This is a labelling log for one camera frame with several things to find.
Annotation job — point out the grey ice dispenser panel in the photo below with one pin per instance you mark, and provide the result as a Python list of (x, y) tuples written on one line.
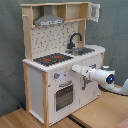
[(93, 66)]

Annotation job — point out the grey cabinet door handle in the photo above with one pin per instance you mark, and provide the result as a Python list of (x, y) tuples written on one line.
[(85, 82)]

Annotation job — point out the black toy stovetop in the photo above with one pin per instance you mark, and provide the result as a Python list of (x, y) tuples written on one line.
[(52, 59)]

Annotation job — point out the white oven door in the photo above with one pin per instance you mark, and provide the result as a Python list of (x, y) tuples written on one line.
[(64, 96)]

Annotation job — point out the white microwave door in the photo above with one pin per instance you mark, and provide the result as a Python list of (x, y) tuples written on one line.
[(93, 12)]

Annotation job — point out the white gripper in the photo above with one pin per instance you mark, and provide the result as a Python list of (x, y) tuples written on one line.
[(98, 75)]

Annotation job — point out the black toy faucet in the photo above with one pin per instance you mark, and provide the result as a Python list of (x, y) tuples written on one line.
[(73, 40)]

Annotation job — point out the wooden toy kitchen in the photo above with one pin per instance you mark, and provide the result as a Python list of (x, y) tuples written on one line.
[(40, 84)]

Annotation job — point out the red grey stove knob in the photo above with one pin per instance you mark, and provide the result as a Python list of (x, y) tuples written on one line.
[(56, 75)]

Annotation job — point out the grey toy sink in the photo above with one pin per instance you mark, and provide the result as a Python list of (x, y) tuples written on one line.
[(79, 51)]

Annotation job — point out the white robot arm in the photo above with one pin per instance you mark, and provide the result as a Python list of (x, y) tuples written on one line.
[(112, 88)]

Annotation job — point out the grey range hood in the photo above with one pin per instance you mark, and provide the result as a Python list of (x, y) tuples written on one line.
[(48, 18)]

